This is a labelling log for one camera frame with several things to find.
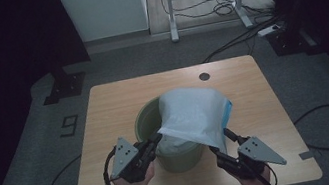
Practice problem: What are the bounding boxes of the white cabinet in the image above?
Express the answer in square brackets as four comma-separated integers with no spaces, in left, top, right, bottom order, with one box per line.
[56,0,152,46]

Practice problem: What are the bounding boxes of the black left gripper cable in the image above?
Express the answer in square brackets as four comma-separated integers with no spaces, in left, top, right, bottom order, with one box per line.
[98,146,124,185]

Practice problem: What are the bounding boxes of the black metal stand base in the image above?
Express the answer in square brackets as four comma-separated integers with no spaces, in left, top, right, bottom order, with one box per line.
[264,23,324,63]
[37,62,90,107]

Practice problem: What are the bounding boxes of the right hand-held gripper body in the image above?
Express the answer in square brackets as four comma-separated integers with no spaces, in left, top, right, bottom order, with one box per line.
[213,131,290,185]

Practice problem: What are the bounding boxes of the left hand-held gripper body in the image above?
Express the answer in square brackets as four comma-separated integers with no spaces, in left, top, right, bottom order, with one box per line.
[104,131,162,185]

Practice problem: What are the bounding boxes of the thick black cable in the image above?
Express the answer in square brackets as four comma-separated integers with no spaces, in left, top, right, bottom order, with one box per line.
[196,13,291,65]

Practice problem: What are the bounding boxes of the white power strip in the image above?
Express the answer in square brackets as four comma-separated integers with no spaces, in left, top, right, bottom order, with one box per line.
[256,23,282,38]

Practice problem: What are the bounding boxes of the green plastic trash bin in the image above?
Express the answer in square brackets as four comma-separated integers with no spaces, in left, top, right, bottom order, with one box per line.
[128,90,208,180]

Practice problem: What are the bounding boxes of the dark round table grommet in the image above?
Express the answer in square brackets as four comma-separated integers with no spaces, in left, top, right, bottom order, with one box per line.
[198,71,212,82]

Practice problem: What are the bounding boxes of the white trash bag blue band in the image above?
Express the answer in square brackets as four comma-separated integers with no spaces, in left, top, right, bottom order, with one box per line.
[149,79,241,165]

